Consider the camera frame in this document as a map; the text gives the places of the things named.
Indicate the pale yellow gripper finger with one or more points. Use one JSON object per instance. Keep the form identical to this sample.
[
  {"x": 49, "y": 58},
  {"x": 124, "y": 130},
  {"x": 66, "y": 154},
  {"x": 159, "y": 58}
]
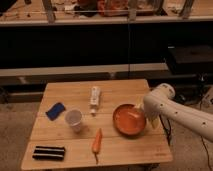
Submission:
[
  {"x": 154, "y": 123},
  {"x": 139, "y": 107}
]

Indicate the orange ceramic bowl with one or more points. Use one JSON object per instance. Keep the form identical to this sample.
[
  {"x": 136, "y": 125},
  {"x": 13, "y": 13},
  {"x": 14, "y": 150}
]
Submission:
[{"x": 129, "y": 120}]

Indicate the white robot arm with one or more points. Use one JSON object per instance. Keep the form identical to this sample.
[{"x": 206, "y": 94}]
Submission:
[{"x": 159, "y": 101}]

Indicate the wooden table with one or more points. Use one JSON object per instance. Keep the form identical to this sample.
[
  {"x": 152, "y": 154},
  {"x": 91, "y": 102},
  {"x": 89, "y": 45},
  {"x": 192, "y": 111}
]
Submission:
[{"x": 149, "y": 147}]

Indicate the white tube bottle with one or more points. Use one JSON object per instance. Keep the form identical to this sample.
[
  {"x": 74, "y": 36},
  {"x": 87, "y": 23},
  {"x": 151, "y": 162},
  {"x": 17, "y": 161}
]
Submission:
[{"x": 95, "y": 99}]

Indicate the orange carrot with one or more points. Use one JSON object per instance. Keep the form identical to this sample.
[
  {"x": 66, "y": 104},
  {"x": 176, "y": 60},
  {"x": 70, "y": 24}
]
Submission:
[{"x": 96, "y": 146}]

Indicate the white plastic cup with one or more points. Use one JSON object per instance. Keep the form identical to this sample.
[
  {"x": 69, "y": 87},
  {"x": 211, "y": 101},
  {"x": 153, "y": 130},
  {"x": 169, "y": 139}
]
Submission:
[{"x": 74, "y": 119}]

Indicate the black box on right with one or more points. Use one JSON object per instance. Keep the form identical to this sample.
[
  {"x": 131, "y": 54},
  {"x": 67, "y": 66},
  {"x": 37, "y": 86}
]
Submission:
[{"x": 190, "y": 59}]

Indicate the blue sponge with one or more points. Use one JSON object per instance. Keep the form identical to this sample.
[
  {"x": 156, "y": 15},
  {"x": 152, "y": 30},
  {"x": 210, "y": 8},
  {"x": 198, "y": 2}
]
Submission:
[{"x": 55, "y": 111}]

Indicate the orange object on shelf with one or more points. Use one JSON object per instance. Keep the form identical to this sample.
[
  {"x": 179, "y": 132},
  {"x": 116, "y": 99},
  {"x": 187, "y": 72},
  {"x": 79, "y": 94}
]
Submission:
[{"x": 112, "y": 7}]

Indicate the black striped eraser block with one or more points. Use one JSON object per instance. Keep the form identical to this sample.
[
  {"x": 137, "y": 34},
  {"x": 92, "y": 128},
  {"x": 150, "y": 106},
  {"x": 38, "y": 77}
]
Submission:
[{"x": 49, "y": 153}]

